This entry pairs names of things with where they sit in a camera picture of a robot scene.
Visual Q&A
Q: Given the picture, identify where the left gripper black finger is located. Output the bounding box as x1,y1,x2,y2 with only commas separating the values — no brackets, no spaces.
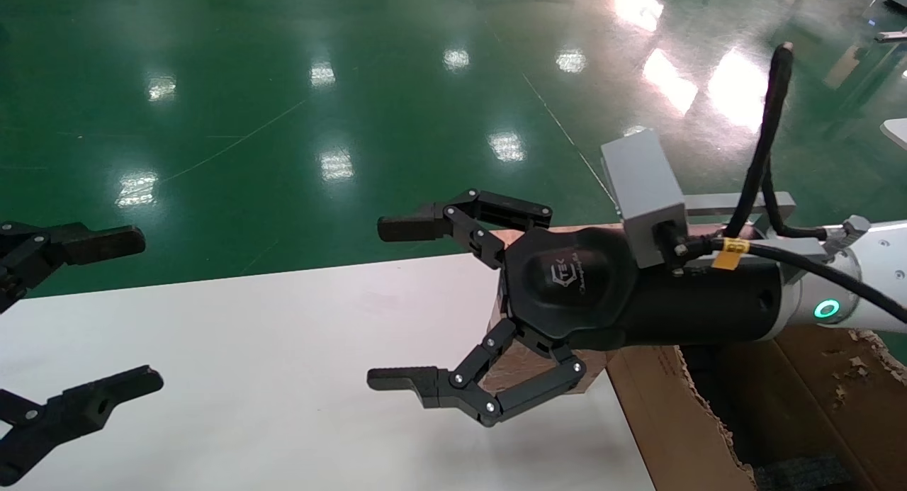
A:
0,222,146,315
0,366,164,486

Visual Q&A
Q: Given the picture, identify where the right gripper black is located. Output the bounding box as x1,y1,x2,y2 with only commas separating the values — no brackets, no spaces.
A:
367,189,791,428

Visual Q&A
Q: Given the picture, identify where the small brown cardboard box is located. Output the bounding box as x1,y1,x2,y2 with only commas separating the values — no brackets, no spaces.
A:
476,332,610,401

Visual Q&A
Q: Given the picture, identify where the large open cardboard box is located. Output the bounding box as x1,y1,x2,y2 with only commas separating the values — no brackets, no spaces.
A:
606,324,907,491

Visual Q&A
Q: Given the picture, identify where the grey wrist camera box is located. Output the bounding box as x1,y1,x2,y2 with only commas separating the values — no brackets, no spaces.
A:
601,128,692,269

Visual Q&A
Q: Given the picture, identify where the black cable with yellow tag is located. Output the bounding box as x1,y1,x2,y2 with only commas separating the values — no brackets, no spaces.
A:
673,237,907,325

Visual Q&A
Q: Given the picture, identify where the black sleeved looping cable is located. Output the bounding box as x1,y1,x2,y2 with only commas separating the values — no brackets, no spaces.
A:
721,41,830,240

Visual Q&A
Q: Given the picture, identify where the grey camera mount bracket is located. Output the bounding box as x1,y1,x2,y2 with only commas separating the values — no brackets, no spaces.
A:
684,191,796,231

